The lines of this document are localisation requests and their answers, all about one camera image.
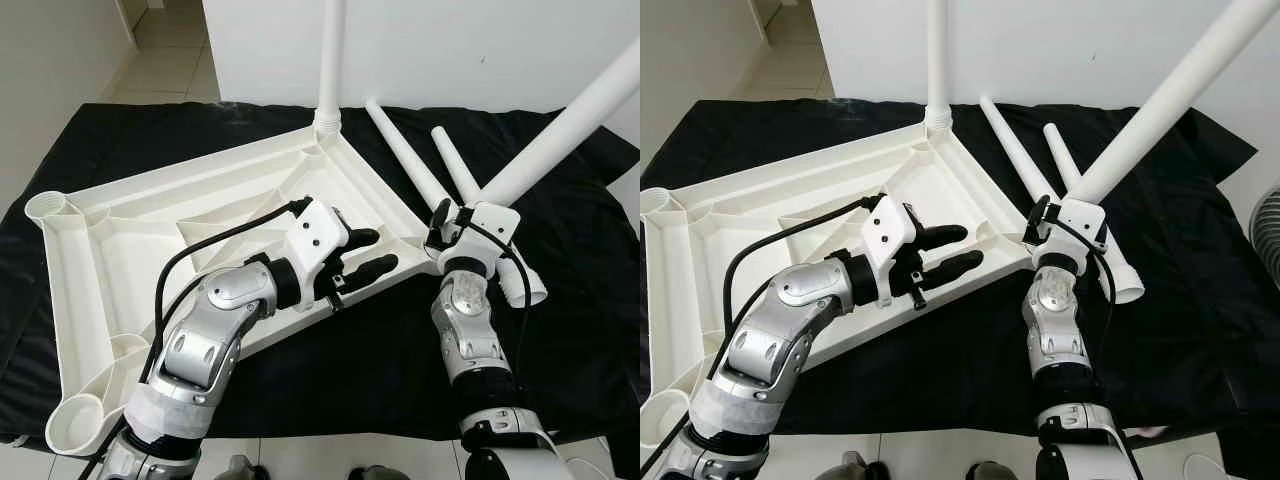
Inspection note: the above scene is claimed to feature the white round base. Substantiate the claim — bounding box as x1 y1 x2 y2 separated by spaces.
1180 455 1231 480

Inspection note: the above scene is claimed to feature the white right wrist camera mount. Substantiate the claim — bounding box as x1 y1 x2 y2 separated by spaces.
1035 197 1108 271
440 200 521 276

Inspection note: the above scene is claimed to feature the white plastic table leg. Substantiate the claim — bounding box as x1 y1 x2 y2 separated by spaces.
1043 122 1146 304
313 0 348 136
980 95 1059 201
480 38 641 206
922 0 954 134
365 97 451 206
430 125 549 307
1070 0 1280 206

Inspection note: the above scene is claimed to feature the black tablecloth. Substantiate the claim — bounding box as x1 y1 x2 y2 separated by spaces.
0 100 641 441
640 97 1280 436

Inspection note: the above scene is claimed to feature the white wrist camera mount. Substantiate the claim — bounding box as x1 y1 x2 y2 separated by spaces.
440 200 521 276
283 198 349 311
862 195 919 306
1035 197 1108 271

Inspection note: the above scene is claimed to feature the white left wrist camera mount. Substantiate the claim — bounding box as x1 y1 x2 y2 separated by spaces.
283 198 349 311
862 195 919 306

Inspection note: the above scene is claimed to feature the white plastic children table top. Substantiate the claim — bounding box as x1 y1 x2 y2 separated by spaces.
22 125 441 456
640 122 1041 451

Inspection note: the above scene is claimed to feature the white electric fan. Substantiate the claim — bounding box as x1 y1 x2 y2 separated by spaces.
1250 185 1280 266

